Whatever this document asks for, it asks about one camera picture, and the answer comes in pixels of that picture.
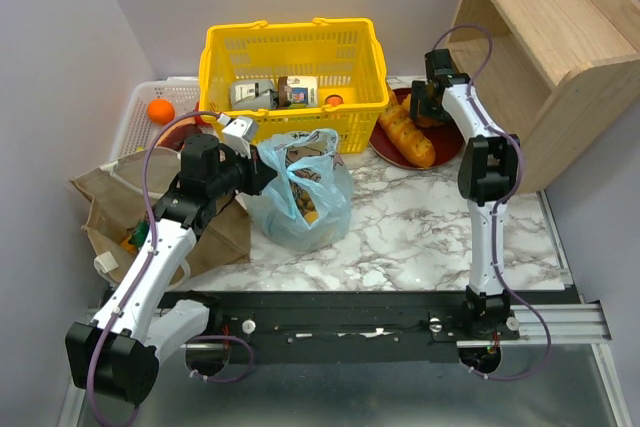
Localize longan bunch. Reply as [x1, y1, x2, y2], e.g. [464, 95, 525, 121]
[292, 189, 316, 216]

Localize blue cartoon plastic bag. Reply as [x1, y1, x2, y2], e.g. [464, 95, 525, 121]
[243, 128, 354, 252]

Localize golden bread roll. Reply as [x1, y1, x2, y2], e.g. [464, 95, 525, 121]
[304, 211, 319, 225]

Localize orange yellow snack bag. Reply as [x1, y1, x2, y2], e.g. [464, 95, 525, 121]
[120, 237, 138, 256]

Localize green snack bag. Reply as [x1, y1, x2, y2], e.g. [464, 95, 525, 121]
[131, 220, 149, 247]

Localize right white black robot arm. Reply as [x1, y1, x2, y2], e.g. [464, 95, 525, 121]
[409, 49, 520, 334]

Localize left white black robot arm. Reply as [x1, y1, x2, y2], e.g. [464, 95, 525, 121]
[65, 134, 277, 406]

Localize orange pastry bread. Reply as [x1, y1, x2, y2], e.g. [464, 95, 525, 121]
[378, 90, 436, 168]

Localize red bowl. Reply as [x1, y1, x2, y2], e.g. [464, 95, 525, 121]
[369, 88, 464, 170]

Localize red apple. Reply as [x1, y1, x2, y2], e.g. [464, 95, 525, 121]
[194, 102, 210, 128]

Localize dark purple fruit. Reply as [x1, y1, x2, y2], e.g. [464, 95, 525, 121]
[158, 125, 202, 152]

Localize grey white box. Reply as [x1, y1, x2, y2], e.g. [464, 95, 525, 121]
[230, 79, 278, 111]

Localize orange fruit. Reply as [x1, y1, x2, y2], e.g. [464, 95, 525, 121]
[146, 98, 175, 126]

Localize yellow plastic shopping basket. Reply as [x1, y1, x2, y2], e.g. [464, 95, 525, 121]
[199, 18, 389, 154]

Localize white perforated plastic tray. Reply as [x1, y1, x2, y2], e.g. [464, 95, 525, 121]
[109, 77, 200, 161]

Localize wooden shelf unit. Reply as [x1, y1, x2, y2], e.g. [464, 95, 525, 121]
[447, 0, 639, 192]

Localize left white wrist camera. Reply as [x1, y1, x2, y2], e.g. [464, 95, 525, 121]
[218, 113, 259, 158]

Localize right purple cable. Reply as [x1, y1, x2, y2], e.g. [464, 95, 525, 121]
[430, 24, 554, 382]

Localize purple cable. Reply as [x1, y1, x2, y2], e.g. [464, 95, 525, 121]
[85, 110, 231, 427]
[430, 24, 554, 382]

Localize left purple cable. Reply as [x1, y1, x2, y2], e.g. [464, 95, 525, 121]
[85, 110, 231, 427]

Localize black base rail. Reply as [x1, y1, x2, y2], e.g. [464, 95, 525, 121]
[159, 289, 526, 367]

